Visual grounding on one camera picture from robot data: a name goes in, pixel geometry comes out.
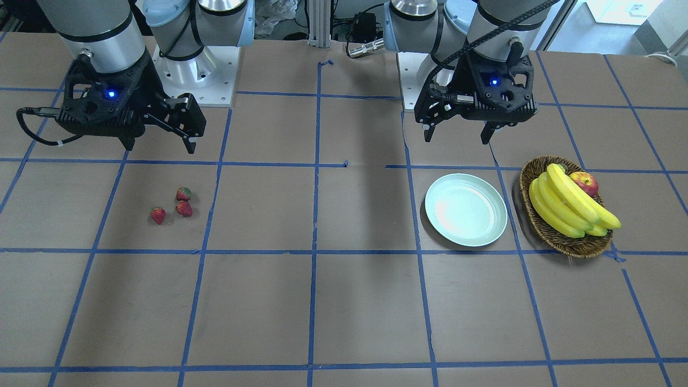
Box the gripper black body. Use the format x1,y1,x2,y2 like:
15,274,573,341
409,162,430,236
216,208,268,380
414,51,538,126
55,52,206,142

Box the red strawberry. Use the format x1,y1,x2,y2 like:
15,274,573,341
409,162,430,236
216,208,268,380
149,206,167,225
175,187,192,202
175,200,194,217

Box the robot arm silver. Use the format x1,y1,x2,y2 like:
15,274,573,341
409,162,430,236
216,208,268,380
383,1,554,145
17,1,255,154

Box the pale green plate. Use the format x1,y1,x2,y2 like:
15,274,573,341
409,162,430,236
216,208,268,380
425,173,508,247

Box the yellow banana bunch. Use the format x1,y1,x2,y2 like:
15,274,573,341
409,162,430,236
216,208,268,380
528,163,622,239

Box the red apple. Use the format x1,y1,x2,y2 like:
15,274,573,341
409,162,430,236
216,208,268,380
569,171,599,198

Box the black power adapter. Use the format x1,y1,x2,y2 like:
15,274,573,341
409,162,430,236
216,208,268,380
349,12,377,42

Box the wicker basket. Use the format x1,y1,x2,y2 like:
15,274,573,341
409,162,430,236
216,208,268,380
513,156,613,258

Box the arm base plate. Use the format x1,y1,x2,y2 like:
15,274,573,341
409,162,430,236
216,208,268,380
397,52,436,112
153,46,241,108

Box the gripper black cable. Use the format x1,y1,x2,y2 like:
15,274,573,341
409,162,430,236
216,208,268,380
16,107,87,147

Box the aluminium frame post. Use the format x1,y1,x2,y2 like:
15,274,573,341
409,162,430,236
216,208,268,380
304,0,333,51

